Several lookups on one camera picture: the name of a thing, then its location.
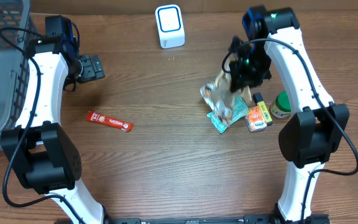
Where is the clear brown snack bag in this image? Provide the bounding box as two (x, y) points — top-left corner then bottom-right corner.
(200, 70), (252, 125)

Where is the grey plastic mesh basket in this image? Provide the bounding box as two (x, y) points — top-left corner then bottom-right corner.
(0, 0), (36, 150)

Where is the white barcode scanner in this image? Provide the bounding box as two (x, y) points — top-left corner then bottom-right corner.
(155, 4), (185, 49)

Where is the teal tissue packet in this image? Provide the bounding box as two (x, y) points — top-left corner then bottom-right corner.
(206, 96), (248, 134)

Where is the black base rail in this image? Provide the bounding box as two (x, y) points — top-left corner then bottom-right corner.
(54, 213), (331, 224)

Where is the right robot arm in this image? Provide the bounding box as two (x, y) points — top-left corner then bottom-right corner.
(222, 6), (349, 223)

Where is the orange snack packet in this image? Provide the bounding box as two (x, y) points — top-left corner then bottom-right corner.
(246, 106), (267, 132)

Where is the green lid Knorr jar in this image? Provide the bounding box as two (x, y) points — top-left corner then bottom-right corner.
(269, 91), (291, 119)

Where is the red snack bar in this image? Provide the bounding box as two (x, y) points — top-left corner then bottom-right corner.
(86, 111), (134, 132)

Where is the yellow highlighter pen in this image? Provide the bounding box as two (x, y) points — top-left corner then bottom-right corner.
(252, 92), (273, 126)

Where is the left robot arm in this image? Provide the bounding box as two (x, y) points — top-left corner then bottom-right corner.
(0, 16), (109, 223)

